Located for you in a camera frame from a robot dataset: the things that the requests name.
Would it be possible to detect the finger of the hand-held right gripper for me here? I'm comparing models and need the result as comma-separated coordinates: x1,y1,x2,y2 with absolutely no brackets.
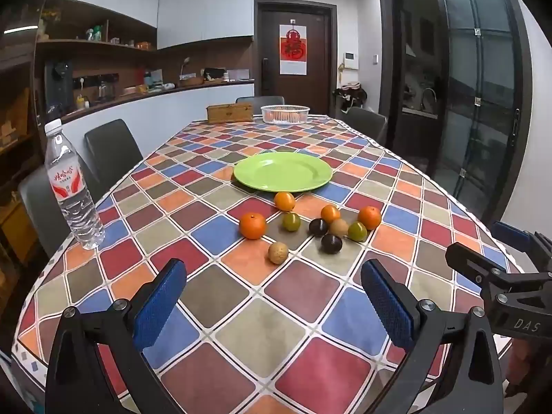
492,221,552,262
445,242,524,296

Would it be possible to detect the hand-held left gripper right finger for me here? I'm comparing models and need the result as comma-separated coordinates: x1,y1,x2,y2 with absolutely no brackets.
360,259,505,414

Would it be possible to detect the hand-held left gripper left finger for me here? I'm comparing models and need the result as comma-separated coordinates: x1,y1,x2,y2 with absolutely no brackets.
45,259,188,414

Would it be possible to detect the large orange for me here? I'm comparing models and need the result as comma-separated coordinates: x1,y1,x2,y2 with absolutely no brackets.
239,212,268,240

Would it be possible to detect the green plate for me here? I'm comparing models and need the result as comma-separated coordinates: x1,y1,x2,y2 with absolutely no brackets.
233,152,334,193

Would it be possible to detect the colourful checked tablecloth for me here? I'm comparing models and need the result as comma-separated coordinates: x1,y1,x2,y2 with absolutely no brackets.
11,114,522,414

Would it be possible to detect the glass sliding door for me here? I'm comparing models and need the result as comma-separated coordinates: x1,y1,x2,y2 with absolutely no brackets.
433,0,533,225

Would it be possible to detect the clear plastic water bottle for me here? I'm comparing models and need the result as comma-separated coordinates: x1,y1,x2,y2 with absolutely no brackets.
44,118,105,251

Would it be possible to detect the dark grey dining chair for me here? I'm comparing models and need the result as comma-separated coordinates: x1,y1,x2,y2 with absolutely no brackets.
236,96,285,107
84,119,144,199
18,166,96,259
341,107,388,145

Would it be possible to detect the metal kitchen faucet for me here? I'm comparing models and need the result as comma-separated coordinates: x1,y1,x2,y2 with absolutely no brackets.
420,87,438,113

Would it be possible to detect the rack with dark bags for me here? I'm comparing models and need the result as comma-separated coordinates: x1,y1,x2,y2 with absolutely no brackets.
333,82,368,115

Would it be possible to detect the brown wooden box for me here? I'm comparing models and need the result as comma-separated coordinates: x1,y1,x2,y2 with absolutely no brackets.
206,102,254,122

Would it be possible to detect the white plastic basket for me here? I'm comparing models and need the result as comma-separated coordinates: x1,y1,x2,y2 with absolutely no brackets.
260,104,311,126

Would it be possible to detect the black coffee machine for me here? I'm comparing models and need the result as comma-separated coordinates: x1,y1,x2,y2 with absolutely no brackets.
43,61,75,115

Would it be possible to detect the dark brown door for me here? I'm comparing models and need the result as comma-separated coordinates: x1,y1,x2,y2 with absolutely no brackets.
254,0,338,117

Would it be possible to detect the red and white wall calendar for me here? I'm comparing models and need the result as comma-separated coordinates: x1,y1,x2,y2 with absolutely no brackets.
279,24,308,75

